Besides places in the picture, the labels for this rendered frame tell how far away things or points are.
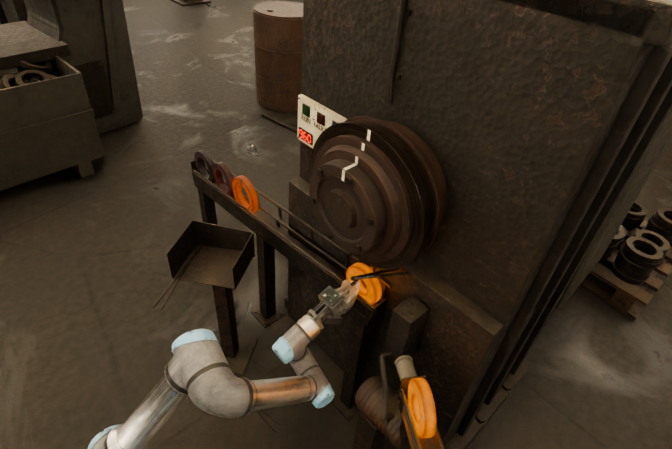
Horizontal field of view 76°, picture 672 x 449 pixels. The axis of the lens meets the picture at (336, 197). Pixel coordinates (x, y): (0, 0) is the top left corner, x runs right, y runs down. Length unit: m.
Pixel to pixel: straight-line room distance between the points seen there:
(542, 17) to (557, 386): 1.86
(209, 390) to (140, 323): 1.33
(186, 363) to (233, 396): 0.15
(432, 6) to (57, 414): 2.10
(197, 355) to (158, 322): 1.24
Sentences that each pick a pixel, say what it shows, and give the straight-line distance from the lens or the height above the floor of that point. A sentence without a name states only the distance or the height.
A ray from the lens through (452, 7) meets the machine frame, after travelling 1.14.
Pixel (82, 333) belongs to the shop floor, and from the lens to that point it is 2.54.
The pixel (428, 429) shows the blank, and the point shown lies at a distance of 1.33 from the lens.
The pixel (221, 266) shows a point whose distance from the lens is 1.81.
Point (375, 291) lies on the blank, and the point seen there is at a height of 0.77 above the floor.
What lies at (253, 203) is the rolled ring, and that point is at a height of 0.69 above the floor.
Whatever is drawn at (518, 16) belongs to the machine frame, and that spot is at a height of 1.68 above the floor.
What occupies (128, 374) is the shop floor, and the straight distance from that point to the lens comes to 2.33.
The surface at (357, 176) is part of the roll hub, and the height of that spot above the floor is 1.25.
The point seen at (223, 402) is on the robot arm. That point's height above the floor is 0.83.
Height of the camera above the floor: 1.89
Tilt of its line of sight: 37 degrees down
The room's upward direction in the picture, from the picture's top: 5 degrees clockwise
